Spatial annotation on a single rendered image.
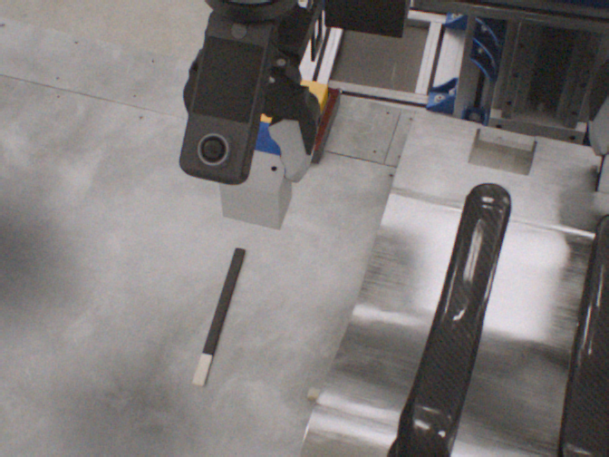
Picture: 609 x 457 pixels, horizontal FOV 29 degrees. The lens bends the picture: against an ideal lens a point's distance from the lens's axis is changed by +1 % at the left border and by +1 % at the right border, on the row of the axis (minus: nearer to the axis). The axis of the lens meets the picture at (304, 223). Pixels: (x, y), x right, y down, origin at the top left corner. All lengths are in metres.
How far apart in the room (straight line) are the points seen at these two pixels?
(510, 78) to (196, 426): 0.84
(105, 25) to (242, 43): 1.58
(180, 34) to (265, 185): 1.42
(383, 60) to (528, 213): 1.03
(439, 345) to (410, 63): 1.11
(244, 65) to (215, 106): 0.03
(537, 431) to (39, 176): 0.54
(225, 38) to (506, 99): 0.94
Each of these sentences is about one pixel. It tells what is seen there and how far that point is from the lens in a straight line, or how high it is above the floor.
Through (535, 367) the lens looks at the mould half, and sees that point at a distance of 0.94.
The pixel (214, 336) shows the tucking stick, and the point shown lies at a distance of 1.04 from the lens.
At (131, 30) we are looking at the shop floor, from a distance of 2.36.
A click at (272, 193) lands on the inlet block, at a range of 0.93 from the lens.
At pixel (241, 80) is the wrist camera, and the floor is 1.11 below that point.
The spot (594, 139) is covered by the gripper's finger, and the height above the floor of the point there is 0.93.
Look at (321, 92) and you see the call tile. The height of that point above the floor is 0.84.
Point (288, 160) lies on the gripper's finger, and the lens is 0.92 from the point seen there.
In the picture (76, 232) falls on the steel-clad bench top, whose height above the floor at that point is 0.80.
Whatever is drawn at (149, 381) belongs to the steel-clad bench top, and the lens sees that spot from 1.03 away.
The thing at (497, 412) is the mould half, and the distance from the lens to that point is 0.89.
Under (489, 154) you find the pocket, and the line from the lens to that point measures 1.08.
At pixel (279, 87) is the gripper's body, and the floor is 1.07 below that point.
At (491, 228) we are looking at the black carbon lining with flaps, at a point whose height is 0.88.
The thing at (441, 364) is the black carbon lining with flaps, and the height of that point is 0.89.
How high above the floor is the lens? 1.72
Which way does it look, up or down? 57 degrees down
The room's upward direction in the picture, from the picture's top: 1 degrees counter-clockwise
